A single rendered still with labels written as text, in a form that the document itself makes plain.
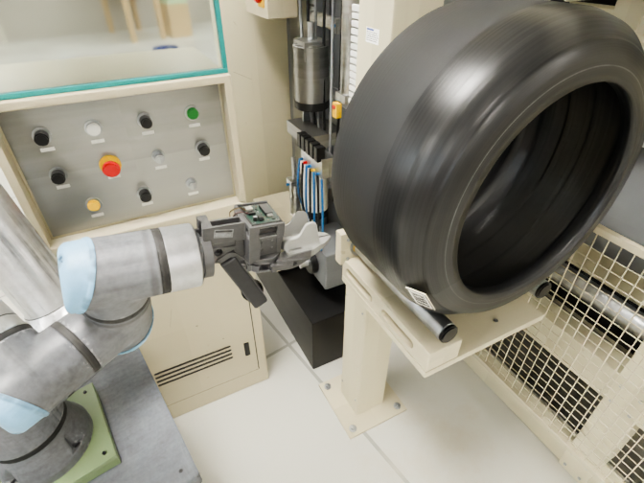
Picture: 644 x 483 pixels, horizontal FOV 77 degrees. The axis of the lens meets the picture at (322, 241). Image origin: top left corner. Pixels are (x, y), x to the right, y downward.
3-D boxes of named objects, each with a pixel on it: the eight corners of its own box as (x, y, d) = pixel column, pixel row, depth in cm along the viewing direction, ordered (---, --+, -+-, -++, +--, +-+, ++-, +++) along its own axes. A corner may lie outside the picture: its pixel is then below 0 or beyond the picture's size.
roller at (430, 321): (349, 245, 106) (361, 233, 106) (356, 254, 109) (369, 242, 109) (438, 339, 81) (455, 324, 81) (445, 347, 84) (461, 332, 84)
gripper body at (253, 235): (290, 222, 57) (204, 237, 52) (287, 271, 62) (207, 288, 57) (270, 198, 63) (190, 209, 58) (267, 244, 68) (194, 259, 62)
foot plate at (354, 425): (318, 385, 176) (318, 382, 174) (371, 361, 186) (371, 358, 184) (350, 440, 157) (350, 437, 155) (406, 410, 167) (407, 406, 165)
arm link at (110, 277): (63, 271, 56) (45, 226, 49) (159, 254, 62) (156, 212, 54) (70, 332, 52) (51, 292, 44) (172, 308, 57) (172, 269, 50)
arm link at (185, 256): (173, 306, 55) (161, 264, 62) (210, 297, 57) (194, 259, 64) (168, 250, 50) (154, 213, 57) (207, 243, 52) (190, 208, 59)
